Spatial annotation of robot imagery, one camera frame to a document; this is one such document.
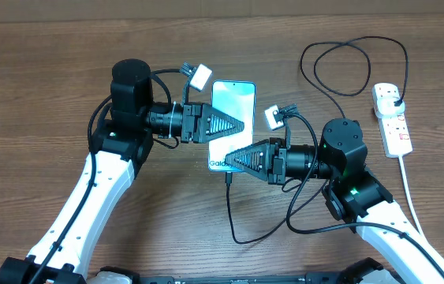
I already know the black USB charging cable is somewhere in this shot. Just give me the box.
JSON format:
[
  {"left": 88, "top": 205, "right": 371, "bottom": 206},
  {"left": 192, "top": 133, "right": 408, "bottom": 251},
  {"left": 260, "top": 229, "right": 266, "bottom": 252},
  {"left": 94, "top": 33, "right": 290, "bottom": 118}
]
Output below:
[{"left": 224, "top": 35, "right": 409, "bottom": 245}]

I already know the Galaxy S24+ smartphone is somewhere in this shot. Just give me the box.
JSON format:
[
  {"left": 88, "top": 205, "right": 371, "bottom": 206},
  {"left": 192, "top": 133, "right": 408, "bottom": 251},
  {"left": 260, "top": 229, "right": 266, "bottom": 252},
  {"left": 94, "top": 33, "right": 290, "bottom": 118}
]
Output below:
[{"left": 207, "top": 80, "right": 256, "bottom": 172}]

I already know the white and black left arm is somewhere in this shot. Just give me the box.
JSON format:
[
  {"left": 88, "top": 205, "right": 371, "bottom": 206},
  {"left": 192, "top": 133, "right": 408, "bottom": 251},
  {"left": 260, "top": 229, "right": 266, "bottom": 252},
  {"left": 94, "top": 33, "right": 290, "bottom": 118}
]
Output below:
[{"left": 0, "top": 58, "right": 244, "bottom": 283}]

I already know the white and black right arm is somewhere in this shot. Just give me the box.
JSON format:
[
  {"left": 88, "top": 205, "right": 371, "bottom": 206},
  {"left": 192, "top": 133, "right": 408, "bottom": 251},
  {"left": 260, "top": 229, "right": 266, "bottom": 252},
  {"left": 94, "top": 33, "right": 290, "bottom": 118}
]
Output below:
[{"left": 226, "top": 118, "right": 444, "bottom": 283}]

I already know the white charger plug adapter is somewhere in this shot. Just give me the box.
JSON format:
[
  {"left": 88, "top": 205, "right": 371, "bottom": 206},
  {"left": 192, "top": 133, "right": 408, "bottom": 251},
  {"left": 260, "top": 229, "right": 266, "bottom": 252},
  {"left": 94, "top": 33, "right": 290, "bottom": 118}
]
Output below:
[{"left": 374, "top": 97, "right": 405, "bottom": 118}]

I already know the white power strip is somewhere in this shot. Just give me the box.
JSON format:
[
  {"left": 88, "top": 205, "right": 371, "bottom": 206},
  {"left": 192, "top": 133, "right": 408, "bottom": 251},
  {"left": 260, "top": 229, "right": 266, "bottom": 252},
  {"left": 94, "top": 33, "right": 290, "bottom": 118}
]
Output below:
[{"left": 371, "top": 83, "right": 412, "bottom": 158}]

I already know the white power strip cord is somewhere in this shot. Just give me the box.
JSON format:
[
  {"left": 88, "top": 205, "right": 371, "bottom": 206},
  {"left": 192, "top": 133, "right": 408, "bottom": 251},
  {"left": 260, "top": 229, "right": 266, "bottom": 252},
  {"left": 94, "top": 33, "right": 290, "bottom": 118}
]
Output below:
[{"left": 397, "top": 155, "right": 426, "bottom": 237}]

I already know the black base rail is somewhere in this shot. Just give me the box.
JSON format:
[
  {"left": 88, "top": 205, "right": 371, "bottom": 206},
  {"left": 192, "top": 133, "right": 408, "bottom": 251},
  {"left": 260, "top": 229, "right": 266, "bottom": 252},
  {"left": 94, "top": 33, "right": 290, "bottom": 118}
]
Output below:
[{"left": 87, "top": 267, "right": 400, "bottom": 284}]

